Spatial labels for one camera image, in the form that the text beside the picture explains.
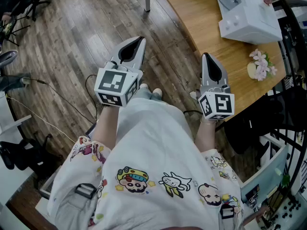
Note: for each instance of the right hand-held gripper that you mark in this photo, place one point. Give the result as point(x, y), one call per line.
point(219, 104)

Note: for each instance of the white desk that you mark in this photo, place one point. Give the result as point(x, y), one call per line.
point(12, 183)

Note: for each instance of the pink flowers in cream vase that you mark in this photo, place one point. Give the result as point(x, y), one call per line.
point(260, 66)

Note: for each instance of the light blue jeans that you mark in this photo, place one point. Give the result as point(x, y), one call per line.
point(148, 96)

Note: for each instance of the black metal rack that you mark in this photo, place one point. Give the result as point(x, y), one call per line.
point(293, 32)

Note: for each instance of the white microwave oven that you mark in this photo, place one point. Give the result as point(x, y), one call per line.
point(254, 25)

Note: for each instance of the person's left forearm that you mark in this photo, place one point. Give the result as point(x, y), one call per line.
point(105, 126)

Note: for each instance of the light blue bin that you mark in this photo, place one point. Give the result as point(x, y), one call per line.
point(266, 176)

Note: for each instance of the beige shoe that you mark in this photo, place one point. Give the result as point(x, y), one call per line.
point(144, 86)
point(157, 90)

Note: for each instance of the white cartoon print shirt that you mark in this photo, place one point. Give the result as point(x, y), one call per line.
point(148, 164)

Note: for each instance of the person's right forearm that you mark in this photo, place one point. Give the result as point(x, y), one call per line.
point(205, 138)

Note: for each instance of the black bag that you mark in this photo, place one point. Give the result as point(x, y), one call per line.
point(26, 154)

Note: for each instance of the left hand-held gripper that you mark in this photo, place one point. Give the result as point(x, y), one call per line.
point(112, 83)

